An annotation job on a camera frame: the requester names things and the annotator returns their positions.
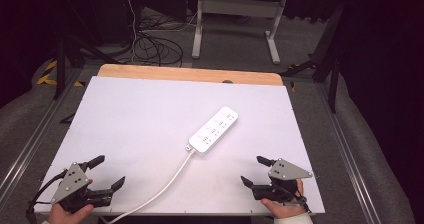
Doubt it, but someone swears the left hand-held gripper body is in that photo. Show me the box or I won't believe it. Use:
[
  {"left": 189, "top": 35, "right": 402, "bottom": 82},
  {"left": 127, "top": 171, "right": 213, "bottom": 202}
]
[{"left": 50, "top": 162, "right": 116, "bottom": 215}]

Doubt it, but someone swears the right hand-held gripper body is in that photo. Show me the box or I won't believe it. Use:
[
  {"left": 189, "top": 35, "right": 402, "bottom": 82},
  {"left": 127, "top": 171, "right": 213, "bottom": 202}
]
[{"left": 252, "top": 157, "right": 314, "bottom": 204}]

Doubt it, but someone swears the person's left hand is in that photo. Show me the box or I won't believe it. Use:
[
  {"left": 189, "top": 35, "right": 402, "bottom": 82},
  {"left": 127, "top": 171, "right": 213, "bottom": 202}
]
[{"left": 48, "top": 178, "right": 95, "bottom": 224}]

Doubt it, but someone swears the person's right hand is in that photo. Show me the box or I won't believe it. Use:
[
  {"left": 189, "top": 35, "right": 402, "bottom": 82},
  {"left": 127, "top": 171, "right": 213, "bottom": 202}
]
[{"left": 259, "top": 179, "right": 306, "bottom": 220}]

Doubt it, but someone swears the white board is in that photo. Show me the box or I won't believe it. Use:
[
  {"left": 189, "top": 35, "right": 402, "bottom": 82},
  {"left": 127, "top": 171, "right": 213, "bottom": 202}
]
[{"left": 34, "top": 75, "right": 326, "bottom": 217}]

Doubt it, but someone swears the white power strip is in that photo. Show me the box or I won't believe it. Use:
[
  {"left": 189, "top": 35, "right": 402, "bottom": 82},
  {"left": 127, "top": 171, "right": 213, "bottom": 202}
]
[{"left": 188, "top": 106, "right": 240, "bottom": 158}]

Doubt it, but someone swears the yellow black floor tape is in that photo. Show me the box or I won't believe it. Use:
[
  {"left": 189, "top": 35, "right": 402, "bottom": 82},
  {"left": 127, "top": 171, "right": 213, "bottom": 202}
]
[{"left": 36, "top": 59, "right": 85, "bottom": 88}]

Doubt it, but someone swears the black metal stand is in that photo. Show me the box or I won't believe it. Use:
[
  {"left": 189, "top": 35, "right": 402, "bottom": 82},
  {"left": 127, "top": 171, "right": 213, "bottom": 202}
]
[
  {"left": 279, "top": 2, "right": 345, "bottom": 114},
  {"left": 52, "top": 33, "right": 118, "bottom": 101}
]

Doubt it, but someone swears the black computer case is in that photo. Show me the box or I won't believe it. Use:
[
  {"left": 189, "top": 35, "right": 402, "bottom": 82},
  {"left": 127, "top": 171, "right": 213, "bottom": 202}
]
[{"left": 94, "top": 0, "right": 145, "bottom": 46}]

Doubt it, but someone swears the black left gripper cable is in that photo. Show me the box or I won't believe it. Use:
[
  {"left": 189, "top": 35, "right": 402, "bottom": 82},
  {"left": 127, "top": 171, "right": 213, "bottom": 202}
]
[{"left": 25, "top": 169, "right": 68, "bottom": 224}]

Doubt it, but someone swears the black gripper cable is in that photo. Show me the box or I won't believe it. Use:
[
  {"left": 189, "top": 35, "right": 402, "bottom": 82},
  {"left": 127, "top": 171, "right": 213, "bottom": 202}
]
[
  {"left": 289, "top": 188, "right": 313, "bottom": 215},
  {"left": 25, "top": 169, "right": 68, "bottom": 224}
]

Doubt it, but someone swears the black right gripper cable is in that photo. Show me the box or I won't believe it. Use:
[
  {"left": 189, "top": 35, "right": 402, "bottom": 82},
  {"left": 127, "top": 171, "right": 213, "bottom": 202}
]
[{"left": 289, "top": 188, "right": 313, "bottom": 215}]

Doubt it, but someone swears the white power strip cable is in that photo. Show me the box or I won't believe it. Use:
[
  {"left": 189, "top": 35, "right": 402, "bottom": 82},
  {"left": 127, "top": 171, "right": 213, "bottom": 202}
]
[{"left": 99, "top": 150, "right": 196, "bottom": 224}]

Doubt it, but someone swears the grey metal floor rail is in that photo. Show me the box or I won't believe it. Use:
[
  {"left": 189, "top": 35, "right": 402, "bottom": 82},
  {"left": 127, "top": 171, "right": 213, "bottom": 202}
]
[
  {"left": 0, "top": 68, "right": 85, "bottom": 200},
  {"left": 314, "top": 82, "right": 382, "bottom": 224}
]

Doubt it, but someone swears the black cables bundle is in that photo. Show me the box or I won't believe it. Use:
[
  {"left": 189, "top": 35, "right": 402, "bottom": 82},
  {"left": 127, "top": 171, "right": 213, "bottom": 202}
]
[{"left": 132, "top": 15, "right": 185, "bottom": 68}]

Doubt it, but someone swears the thin white cable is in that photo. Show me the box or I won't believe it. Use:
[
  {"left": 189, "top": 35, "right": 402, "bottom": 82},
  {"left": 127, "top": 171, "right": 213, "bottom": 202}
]
[{"left": 121, "top": 0, "right": 138, "bottom": 64}]

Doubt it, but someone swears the white metal desk frame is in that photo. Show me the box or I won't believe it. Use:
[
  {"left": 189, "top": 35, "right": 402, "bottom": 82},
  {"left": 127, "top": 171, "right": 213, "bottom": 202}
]
[{"left": 191, "top": 0, "right": 288, "bottom": 65}]

